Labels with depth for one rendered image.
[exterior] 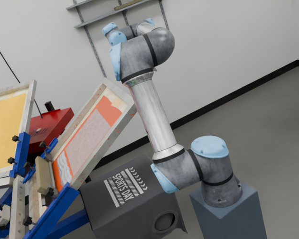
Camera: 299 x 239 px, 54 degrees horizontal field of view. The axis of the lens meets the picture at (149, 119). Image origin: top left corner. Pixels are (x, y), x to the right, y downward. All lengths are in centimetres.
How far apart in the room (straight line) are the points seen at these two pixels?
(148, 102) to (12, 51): 266
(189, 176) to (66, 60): 273
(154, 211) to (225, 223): 66
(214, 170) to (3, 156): 165
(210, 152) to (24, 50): 280
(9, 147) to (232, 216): 167
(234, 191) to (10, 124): 179
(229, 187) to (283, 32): 405
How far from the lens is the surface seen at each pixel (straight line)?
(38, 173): 162
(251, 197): 113
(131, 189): 174
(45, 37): 348
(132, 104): 130
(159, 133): 96
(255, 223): 122
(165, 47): 99
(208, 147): 99
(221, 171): 102
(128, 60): 96
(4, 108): 256
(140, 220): 168
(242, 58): 451
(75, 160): 157
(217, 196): 108
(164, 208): 170
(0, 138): 241
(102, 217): 166
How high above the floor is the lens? 197
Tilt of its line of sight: 25 degrees down
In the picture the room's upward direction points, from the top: 20 degrees counter-clockwise
